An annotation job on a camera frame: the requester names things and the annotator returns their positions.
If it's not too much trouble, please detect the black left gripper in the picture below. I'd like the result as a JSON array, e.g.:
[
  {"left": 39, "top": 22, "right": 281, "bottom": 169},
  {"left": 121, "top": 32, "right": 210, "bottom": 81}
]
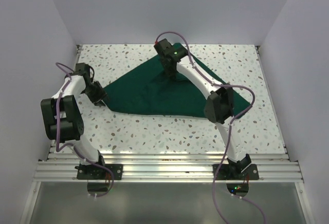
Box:
[{"left": 82, "top": 81, "right": 109, "bottom": 106}]

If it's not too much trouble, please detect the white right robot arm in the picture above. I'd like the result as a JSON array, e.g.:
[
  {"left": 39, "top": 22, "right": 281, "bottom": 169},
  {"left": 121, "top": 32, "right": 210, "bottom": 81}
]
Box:
[{"left": 154, "top": 39, "right": 251, "bottom": 180}]

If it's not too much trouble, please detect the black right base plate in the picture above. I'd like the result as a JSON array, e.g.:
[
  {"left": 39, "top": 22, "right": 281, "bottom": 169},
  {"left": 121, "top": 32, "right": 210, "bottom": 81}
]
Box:
[{"left": 215, "top": 164, "right": 260, "bottom": 181}]

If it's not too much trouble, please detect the aluminium rail frame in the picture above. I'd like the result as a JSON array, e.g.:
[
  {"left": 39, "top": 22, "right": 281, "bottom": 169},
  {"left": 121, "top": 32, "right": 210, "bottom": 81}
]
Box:
[{"left": 33, "top": 44, "right": 301, "bottom": 183}]

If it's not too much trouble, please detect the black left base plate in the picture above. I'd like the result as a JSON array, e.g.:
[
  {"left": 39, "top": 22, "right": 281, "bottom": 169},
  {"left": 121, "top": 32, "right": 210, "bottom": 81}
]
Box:
[{"left": 75, "top": 164, "right": 123, "bottom": 180}]

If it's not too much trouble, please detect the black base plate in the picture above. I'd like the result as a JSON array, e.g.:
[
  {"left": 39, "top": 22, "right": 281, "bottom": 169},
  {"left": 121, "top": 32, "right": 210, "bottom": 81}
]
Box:
[
  {"left": 215, "top": 164, "right": 260, "bottom": 181},
  {"left": 75, "top": 164, "right": 123, "bottom": 180}
]

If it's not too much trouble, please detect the green surgical cloth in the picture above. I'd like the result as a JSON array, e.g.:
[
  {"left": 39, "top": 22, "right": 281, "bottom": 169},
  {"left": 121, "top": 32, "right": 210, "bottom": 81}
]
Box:
[{"left": 102, "top": 43, "right": 252, "bottom": 119}]

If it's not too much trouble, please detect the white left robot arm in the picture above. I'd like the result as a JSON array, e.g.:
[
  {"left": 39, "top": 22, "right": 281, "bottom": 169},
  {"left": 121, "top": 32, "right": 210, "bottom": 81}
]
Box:
[{"left": 41, "top": 63, "right": 109, "bottom": 179}]

